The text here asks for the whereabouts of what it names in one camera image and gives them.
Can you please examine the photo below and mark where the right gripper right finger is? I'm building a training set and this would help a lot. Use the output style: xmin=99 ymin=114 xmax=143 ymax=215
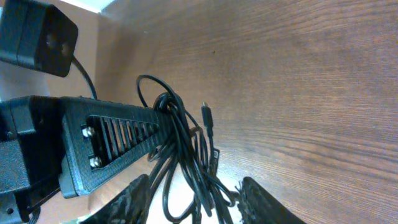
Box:
xmin=238 ymin=177 xmax=305 ymax=224

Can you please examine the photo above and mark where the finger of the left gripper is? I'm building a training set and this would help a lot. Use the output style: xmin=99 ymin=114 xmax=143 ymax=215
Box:
xmin=59 ymin=97 xmax=172 ymax=198

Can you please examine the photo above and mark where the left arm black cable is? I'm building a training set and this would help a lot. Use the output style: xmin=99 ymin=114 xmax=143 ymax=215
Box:
xmin=72 ymin=56 xmax=98 ymax=100

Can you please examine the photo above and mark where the thin black usb cable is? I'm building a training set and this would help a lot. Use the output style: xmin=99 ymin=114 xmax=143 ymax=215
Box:
xmin=135 ymin=74 xmax=218 ymax=224

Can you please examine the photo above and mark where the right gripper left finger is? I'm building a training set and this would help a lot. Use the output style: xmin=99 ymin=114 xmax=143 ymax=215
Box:
xmin=81 ymin=174 xmax=150 ymax=224

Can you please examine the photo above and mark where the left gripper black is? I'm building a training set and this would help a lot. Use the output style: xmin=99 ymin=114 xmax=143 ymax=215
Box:
xmin=1 ymin=96 xmax=67 ymax=223

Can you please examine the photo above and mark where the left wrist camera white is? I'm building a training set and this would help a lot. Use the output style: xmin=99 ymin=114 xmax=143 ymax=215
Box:
xmin=1 ymin=0 xmax=78 ymax=77

